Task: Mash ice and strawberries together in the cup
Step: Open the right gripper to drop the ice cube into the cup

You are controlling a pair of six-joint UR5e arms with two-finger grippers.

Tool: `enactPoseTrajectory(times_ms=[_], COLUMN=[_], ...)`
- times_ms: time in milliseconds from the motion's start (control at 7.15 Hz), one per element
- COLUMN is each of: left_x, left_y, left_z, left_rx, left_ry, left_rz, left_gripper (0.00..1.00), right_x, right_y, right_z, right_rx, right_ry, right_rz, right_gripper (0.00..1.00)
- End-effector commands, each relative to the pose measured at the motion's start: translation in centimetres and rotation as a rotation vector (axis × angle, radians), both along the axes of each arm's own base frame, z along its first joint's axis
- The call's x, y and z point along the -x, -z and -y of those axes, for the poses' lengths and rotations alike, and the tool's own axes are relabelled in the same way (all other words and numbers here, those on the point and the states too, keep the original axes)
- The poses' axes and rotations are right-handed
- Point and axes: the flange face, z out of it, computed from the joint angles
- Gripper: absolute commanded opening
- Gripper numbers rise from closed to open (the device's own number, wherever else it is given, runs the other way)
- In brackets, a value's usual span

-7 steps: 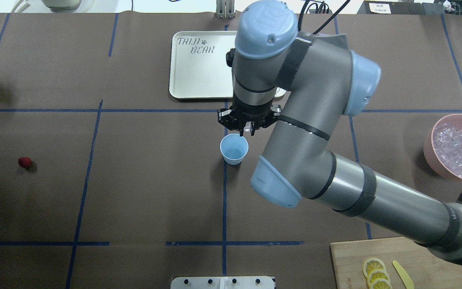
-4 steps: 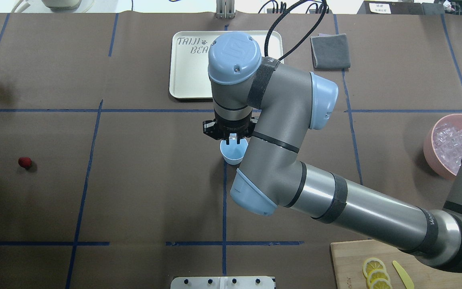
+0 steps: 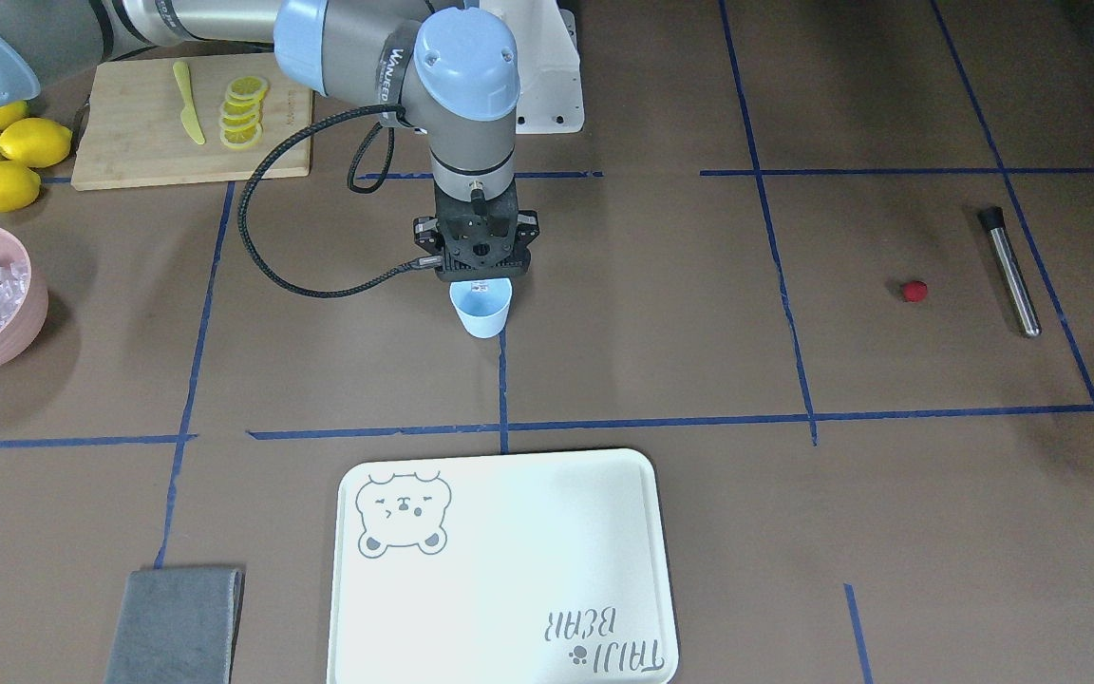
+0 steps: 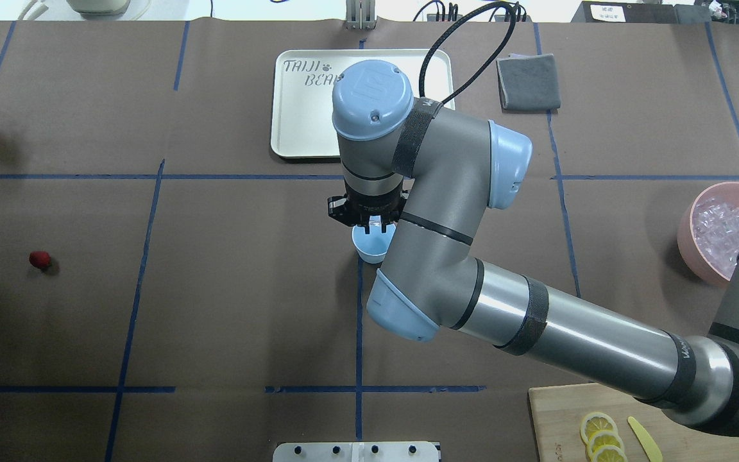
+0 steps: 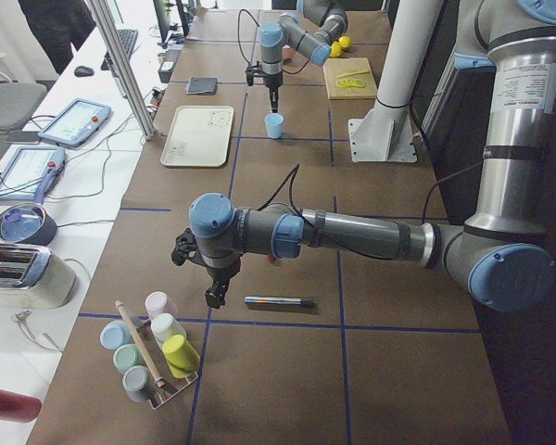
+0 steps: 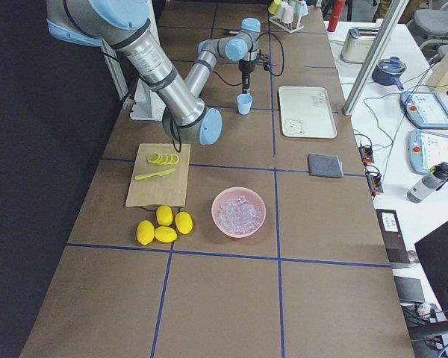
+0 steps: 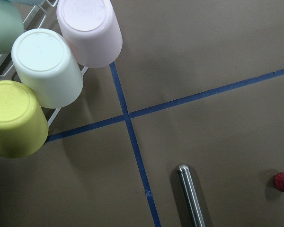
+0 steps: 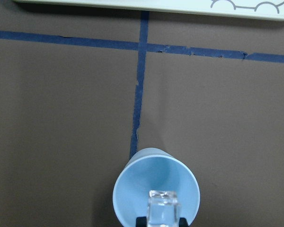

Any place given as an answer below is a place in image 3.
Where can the lemon slices row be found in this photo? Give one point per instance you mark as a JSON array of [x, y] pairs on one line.
[[240, 113]]

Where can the light blue plastic cup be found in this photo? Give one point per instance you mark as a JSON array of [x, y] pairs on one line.
[[482, 305]]

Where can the steel muddler black tip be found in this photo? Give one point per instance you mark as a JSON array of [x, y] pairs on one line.
[[992, 221]]

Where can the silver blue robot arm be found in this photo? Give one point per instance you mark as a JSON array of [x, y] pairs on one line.
[[358, 52]]

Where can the red strawberry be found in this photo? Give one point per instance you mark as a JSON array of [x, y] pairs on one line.
[[914, 291]]

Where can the white pillar with base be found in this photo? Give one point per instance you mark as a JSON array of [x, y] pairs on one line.
[[547, 85]]

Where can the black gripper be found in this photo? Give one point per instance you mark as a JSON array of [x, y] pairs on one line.
[[426, 233]]

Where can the cream bear tray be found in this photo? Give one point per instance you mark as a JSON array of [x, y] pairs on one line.
[[523, 568]]

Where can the grey folded cloth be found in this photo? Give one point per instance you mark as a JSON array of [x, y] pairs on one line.
[[177, 625]]

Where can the yellow plastic knife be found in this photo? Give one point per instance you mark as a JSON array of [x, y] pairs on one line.
[[188, 116]]

